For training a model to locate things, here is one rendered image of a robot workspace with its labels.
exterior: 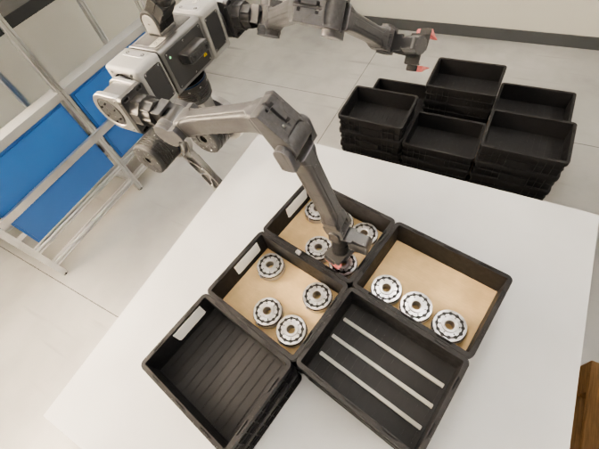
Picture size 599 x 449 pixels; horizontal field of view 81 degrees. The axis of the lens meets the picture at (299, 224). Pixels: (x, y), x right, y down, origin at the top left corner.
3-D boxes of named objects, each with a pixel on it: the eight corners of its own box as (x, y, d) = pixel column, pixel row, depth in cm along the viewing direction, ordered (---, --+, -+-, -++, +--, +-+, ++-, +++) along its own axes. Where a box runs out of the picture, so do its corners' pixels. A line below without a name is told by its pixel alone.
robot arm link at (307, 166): (290, 112, 78) (266, 150, 74) (311, 114, 75) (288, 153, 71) (340, 215, 112) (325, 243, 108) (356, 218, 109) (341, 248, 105)
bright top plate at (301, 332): (270, 330, 119) (270, 330, 118) (291, 309, 122) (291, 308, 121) (291, 352, 114) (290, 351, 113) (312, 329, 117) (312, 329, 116)
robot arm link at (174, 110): (157, 97, 95) (145, 111, 93) (185, 103, 91) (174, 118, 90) (175, 121, 103) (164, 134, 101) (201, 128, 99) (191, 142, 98)
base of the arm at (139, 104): (158, 115, 106) (136, 79, 96) (178, 120, 103) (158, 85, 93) (139, 134, 102) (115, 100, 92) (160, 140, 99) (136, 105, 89)
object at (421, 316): (393, 307, 116) (393, 306, 116) (412, 286, 119) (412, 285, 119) (420, 328, 111) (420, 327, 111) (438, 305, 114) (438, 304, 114)
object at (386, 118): (341, 166, 249) (336, 115, 212) (357, 137, 261) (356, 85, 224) (397, 181, 234) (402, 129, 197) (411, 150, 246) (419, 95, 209)
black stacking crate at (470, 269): (352, 298, 125) (350, 285, 116) (395, 238, 136) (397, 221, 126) (462, 368, 107) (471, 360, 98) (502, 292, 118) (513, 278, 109)
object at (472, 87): (416, 140, 251) (424, 85, 214) (429, 113, 263) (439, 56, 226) (476, 153, 236) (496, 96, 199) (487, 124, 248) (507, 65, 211)
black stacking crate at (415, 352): (300, 371, 115) (294, 363, 105) (351, 298, 125) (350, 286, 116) (413, 461, 97) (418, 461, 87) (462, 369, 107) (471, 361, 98)
